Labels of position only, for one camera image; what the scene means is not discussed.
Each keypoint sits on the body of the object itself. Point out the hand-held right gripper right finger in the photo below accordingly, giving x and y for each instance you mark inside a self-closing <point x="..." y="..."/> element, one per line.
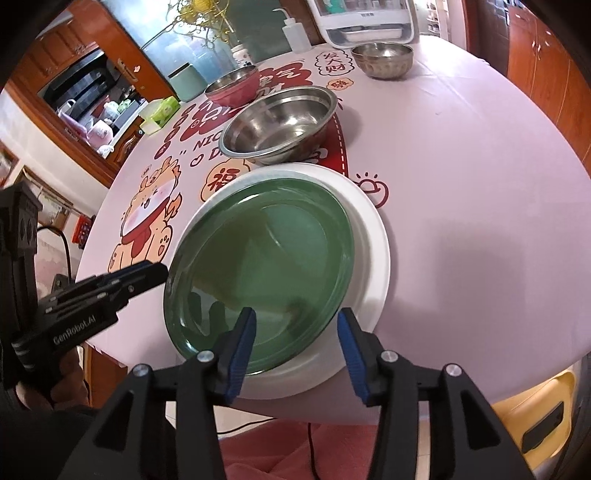
<point x="351" y="355"/>

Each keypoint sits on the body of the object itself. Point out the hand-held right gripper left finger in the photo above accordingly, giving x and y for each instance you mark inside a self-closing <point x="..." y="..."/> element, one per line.
<point x="240" y="355"/>

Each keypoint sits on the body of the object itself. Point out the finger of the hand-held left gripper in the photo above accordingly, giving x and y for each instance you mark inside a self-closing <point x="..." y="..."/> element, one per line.
<point x="147" y="277"/>
<point x="124" y="273"/>

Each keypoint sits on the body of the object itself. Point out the plain white plate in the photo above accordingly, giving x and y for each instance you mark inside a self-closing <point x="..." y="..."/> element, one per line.
<point x="369" y="272"/>

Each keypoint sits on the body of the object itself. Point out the green plate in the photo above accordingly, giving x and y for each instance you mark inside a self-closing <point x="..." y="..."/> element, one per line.
<point x="258" y="258"/>

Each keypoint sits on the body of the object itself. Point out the small steel bowl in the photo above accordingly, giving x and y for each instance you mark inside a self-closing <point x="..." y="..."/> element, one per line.
<point x="383" y="62"/>

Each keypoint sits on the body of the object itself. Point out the person's left hand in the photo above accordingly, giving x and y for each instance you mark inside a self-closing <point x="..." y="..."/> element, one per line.
<point x="69" y="378"/>

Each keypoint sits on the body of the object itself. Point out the person's pink trousers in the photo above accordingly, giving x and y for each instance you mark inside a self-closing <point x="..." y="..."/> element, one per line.
<point x="268" y="452"/>

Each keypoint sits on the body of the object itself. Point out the green tissue box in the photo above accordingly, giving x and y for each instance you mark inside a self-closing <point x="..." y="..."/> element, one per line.
<point x="159" y="113"/>

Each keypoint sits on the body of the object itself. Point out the yellow chair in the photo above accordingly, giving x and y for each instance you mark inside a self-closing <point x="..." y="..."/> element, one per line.
<point x="512" y="415"/>

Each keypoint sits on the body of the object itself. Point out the white pitcher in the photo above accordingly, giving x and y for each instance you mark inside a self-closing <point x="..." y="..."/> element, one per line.
<point x="66" y="110"/>

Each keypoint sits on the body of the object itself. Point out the pink printed tablecloth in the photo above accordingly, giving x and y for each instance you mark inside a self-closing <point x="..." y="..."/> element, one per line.
<point x="461" y="207"/>

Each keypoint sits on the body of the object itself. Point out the wooden glass partition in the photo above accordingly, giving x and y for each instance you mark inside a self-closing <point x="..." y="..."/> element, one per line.
<point x="152" y="78"/>

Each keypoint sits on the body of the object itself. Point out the mint green container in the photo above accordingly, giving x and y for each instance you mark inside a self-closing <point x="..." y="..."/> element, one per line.
<point x="187" y="83"/>

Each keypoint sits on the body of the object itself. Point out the large steel bowl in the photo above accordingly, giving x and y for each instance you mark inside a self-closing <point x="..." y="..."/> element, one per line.
<point x="277" y="124"/>

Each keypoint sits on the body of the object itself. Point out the red steel-lined bowl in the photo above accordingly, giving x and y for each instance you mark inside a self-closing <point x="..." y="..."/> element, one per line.
<point x="235" y="92"/>

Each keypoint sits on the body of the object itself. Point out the white jar blue label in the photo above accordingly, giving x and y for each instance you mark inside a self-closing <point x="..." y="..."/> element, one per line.
<point x="242" y="55"/>

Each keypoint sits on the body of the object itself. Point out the gold ornament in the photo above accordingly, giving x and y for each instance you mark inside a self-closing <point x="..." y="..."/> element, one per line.
<point x="201" y="4"/>

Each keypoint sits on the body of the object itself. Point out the white squeeze bottle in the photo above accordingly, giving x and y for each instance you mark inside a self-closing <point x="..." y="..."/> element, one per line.
<point x="298" y="37"/>

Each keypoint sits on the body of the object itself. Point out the clear plastic storage box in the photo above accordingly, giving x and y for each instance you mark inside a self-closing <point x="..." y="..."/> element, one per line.
<point x="369" y="34"/>

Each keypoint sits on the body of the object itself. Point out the wooden wardrobe cabinet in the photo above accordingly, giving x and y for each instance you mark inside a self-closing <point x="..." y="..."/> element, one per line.
<point x="549" y="69"/>

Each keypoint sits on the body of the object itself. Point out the dark wall outlet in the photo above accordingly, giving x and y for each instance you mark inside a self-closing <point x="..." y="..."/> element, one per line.
<point x="62" y="281"/>

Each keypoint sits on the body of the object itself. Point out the red wall item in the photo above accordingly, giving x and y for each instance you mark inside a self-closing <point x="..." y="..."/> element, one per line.
<point x="81" y="228"/>

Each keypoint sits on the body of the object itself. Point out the wooden wall frame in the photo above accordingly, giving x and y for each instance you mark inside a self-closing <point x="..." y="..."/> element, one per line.
<point x="46" y="189"/>

